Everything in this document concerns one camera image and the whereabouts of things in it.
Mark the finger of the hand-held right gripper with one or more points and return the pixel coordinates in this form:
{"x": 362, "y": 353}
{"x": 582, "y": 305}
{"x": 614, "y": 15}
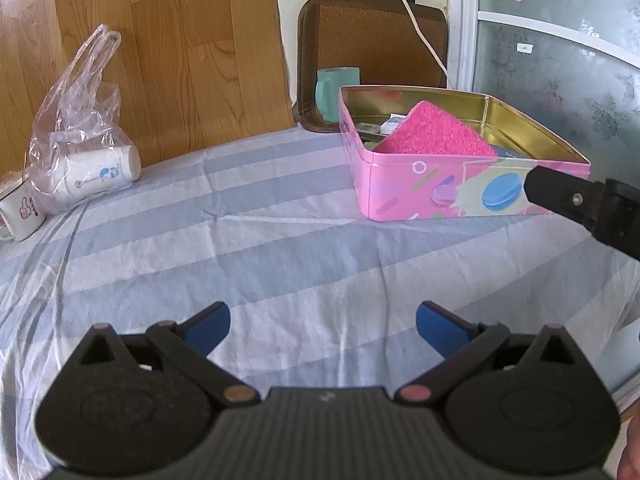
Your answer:
{"x": 560, "y": 190}

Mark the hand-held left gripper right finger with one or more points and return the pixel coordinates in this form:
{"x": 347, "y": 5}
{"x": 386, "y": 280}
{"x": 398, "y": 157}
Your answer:
{"x": 440, "y": 330}

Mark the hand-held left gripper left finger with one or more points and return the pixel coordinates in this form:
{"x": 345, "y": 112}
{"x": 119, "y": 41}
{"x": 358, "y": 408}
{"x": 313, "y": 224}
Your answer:
{"x": 210, "y": 330}

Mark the pink knitted cloth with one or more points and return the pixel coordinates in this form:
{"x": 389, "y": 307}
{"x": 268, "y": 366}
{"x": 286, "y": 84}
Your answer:
{"x": 430, "y": 130}

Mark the pink tin box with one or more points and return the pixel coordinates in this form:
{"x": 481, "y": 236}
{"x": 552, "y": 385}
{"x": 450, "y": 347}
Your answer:
{"x": 400, "y": 190}

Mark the white tissue packet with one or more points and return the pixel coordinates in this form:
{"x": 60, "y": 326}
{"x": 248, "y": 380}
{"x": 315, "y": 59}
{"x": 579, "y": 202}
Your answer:
{"x": 394, "y": 121}

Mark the striped bed sheet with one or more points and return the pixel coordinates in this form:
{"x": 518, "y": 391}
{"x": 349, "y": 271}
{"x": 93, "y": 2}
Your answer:
{"x": 250, "y": 240}

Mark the frosted glass door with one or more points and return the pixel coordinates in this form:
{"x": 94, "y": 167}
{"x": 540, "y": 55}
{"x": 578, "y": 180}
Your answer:
{"x": 550, "y": 60}

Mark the white enamel mug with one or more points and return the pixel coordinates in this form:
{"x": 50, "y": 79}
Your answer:
{"x": 22, "y": 215}

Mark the green cup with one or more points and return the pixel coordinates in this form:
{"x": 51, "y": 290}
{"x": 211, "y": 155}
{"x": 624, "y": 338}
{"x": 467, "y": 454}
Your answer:
{"x": 335, "y": 92}

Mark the brown seat cushion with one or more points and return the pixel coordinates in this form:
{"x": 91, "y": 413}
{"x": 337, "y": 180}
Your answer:
{"x": 360, "y": 35}

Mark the clear plastic bag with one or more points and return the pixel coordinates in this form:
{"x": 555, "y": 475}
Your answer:
{"x": 75, "y": 110}

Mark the wooden headboard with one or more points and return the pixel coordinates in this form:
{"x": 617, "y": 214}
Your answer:
{"x": 175, "y": 60}

